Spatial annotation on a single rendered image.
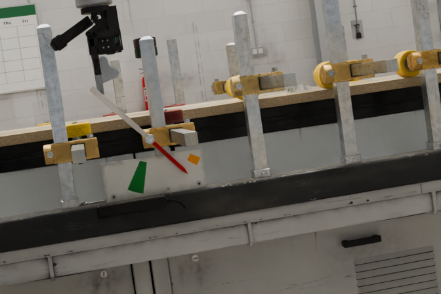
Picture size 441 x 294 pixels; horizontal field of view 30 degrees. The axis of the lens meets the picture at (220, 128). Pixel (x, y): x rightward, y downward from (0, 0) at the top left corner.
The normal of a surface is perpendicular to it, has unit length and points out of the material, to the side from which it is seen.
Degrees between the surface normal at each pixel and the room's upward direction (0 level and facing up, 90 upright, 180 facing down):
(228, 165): 90
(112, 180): 90
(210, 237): 90
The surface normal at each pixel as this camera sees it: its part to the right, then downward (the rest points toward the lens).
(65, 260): 0.17, 0.03
